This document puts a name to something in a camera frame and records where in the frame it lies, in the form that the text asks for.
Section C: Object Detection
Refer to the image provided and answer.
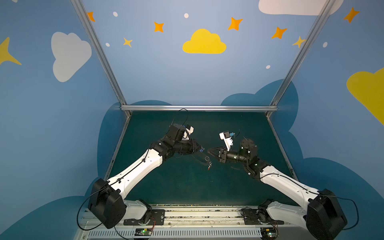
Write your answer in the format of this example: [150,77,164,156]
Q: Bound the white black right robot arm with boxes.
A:
[208,139,348,240]

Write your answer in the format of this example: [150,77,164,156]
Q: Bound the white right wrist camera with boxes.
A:
[219,131,235,151]

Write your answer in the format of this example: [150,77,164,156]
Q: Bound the grey oval keyring plate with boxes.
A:
[191,152,212,166]

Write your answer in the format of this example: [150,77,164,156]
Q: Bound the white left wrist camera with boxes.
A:
[183,124,194,141]

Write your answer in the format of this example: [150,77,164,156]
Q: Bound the left controller board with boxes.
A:
[134,228,153,237]

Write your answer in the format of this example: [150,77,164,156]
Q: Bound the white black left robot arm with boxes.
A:
[88,124,202,229]

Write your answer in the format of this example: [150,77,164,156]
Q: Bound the aluminium frame post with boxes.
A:
[71,0,127,107]
[270,0,336,111]

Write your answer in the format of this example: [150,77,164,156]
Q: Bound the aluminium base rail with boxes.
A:
[74,205,314,240]

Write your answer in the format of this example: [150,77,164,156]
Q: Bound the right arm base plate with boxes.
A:
[240,208,285,225]

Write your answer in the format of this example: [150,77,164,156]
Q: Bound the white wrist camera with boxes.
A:
[183,124,194,141]
[219,131,235,151]

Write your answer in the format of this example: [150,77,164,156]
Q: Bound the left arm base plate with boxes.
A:
[123,209,166,226]

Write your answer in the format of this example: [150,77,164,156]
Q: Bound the aluminium frame left post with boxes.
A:
[71,0,127,107]

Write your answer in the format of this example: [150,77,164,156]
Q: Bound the right controller board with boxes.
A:
[261,228,279,240]

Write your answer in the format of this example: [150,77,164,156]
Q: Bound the aluminium frame right post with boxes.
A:
[270,0,336,111]

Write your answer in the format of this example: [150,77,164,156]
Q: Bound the aluminium frame back rail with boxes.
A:
[121,105,278,112]

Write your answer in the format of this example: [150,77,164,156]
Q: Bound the controller board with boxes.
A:
[261,228,279,240]
[134,228,153,237]

